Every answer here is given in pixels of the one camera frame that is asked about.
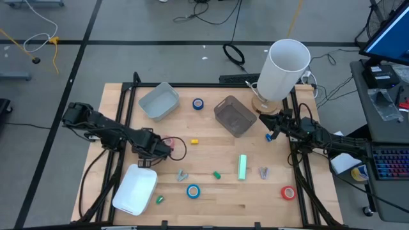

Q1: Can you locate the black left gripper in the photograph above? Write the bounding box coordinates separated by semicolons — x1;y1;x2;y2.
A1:
134;128;175;169

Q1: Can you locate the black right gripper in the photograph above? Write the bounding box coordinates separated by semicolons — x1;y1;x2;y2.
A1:
258;109;316;141

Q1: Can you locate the pink tape roll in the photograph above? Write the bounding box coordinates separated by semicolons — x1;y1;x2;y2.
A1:
162;135;176;150

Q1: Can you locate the light blue tape roll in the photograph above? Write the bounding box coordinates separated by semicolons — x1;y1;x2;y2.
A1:
186;183;201;199

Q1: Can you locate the mint green long stapler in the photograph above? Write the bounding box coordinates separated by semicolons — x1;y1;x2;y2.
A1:
237;154;248;181

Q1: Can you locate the red tape roll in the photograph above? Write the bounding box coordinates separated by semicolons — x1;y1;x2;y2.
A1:
281;185;297;201

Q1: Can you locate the round wooden lamp base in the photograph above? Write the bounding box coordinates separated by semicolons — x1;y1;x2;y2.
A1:
251;95;279;115

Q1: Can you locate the silver lamp stem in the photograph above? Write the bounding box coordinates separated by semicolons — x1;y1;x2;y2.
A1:
245;80;268;104

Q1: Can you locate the white plastic bin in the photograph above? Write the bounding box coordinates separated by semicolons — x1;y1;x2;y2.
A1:
111;164;159;217

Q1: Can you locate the transparent smoky plastic bin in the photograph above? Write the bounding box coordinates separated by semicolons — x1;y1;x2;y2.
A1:
213;95;258;139

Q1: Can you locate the white cylindrical lamp shade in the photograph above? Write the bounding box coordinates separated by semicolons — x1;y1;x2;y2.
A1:
256;38;311;102

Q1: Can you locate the grey plastic bin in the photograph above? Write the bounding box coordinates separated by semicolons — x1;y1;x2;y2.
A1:
137;81;180;123

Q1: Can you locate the black keyboard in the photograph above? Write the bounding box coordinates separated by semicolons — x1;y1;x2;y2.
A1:
219;73;261;86

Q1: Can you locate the white cardboard box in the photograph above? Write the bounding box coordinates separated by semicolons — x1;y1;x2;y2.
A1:
330;152;364;176

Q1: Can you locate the grey desk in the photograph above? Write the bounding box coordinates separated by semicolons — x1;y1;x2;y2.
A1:
350;59;409;223

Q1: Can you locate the clear plastic bag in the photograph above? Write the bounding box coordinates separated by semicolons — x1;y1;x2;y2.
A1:
367;88;404;122

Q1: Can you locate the small black computer box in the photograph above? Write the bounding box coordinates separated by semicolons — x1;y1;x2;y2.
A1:
362;65;401;89

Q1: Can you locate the backlit rainbow keyboard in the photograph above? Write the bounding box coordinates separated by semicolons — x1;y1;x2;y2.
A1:
372;147;409;181

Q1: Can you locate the computer monitor with blue screen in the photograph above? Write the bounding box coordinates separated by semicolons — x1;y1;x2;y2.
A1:
359;1;409;66

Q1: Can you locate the black floor fan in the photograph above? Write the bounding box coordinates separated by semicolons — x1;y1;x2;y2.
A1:
354;0;406;49

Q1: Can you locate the black left wrist camera cable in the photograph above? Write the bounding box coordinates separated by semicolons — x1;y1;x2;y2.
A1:
167;136;188;162

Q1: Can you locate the black aluminium table frame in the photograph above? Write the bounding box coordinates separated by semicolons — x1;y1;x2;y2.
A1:
70;72;344;230

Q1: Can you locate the coiled black cable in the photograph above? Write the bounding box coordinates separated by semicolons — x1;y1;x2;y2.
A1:
222;43;246;73

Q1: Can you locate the black floor cable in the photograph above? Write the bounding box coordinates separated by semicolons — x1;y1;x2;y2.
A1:
172;0;243;45

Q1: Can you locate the yellow floor cable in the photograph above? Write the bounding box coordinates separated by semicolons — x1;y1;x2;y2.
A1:
0;27;60;75

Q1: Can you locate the white floor cable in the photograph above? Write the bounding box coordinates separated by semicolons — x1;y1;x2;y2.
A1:
22;0;59;54

